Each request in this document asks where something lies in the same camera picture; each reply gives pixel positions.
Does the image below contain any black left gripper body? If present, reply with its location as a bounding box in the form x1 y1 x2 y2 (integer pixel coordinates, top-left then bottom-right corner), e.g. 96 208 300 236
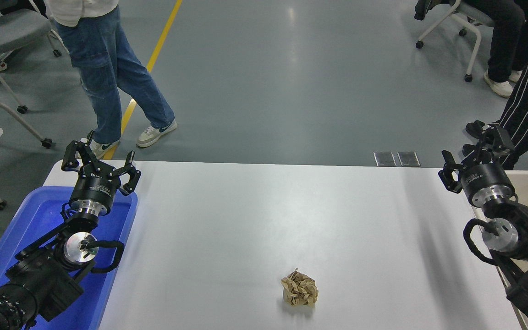
70 166 121 208

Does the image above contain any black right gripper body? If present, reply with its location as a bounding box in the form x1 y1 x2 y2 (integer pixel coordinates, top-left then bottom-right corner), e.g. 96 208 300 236
459 163 516 201

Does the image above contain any blue plastic tray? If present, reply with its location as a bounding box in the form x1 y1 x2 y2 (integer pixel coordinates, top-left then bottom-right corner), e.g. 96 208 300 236
0 186 138 330

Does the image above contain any white-framed office chair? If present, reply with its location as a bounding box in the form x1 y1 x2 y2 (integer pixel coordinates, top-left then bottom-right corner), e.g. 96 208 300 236
415 0 494 83

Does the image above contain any black jacket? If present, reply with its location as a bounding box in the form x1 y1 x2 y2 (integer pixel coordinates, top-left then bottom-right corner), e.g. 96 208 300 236
414 0 457 21

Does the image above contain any crumpled tan paper ball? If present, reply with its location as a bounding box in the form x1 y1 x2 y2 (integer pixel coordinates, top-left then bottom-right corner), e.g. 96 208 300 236
281 269 319 307

